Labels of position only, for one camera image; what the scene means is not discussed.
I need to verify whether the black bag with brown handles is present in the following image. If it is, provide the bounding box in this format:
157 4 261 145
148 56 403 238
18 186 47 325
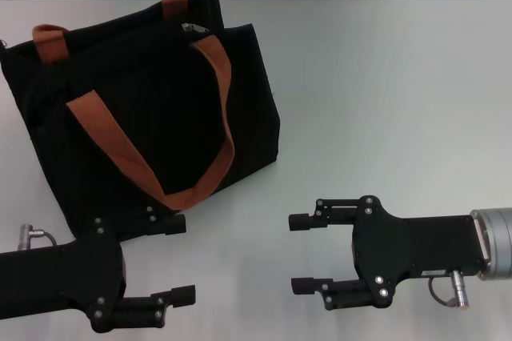
0 0 281 243

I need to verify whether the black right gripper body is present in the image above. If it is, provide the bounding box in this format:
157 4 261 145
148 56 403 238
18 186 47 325
350 195 491 310

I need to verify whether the right gripper cable with plugs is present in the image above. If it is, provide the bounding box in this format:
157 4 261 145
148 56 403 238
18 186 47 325
427 271 473 311

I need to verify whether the left gripper cable with plug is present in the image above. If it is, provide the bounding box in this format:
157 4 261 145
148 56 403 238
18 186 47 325
18 223 61 248

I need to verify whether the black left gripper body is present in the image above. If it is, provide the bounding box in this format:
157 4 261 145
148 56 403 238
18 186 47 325
0 217 128 333

